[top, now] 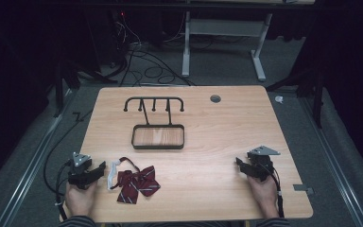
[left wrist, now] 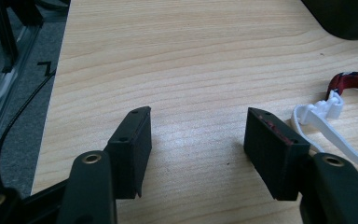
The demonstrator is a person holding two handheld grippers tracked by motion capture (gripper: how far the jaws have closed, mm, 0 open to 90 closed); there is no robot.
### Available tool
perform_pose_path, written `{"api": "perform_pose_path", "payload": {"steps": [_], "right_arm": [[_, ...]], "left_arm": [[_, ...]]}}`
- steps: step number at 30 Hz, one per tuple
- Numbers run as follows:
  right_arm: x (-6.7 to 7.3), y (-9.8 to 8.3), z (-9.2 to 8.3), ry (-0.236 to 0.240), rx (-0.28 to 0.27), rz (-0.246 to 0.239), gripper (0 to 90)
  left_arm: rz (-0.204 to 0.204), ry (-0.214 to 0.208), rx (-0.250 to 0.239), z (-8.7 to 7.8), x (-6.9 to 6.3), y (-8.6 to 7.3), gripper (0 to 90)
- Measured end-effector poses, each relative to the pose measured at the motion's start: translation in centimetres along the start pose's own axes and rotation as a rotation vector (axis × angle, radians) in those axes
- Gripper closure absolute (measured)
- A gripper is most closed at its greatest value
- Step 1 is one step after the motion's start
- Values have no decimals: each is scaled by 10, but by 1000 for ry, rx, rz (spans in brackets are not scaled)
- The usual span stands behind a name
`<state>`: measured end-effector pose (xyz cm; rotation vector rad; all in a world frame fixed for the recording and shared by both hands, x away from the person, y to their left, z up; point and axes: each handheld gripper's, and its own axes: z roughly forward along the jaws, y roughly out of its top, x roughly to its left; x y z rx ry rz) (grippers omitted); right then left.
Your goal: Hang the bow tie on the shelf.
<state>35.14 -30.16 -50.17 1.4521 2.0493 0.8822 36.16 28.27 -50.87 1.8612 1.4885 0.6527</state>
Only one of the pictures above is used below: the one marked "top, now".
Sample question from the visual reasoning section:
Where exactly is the white metal desk frame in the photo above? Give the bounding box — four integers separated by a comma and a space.
181, 10, 274, 82

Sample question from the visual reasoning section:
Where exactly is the long black floor cable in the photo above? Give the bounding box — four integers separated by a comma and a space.
43, 108, 93, 197

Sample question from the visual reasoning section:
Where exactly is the person's right hand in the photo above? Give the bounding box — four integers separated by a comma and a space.
247, 174, 280, 219

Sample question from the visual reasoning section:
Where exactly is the person's left hand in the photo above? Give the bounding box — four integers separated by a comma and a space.
64, 181, 99, 219

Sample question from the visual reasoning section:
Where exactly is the metal floor rail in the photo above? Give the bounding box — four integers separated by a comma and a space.
0, 89, 78, 227
298, 96, 363, 227

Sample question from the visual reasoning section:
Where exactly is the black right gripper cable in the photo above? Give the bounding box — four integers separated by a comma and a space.
258, 162, 285, 219

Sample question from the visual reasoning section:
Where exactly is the dark red striped bow tie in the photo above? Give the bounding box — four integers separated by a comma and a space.
106, 156, 162, 205

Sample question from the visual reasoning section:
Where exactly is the black stand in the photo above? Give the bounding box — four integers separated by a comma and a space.
52, 59, 119, 118
265, 67, 326, 130

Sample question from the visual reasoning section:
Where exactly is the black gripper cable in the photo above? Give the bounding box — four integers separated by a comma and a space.
258, 162, 285, 219
55, 160, 74, 221

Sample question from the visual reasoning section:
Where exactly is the black metal hook rack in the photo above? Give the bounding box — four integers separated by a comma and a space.
123, 96, 186, 150

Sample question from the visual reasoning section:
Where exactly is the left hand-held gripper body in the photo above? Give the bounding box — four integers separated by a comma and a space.
67, 151, 94, 190

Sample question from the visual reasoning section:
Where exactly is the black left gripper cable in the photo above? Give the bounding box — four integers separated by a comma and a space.
55, 160, 74, 221

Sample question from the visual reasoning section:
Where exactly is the tangle of black floor cables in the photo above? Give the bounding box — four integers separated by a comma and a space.
108, 11, 198, 88

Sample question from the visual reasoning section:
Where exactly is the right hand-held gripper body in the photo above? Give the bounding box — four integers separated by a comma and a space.
246, 145, 281, 183

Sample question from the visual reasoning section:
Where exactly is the grey metal bracket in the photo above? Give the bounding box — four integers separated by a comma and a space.
292, 183, 315, 196

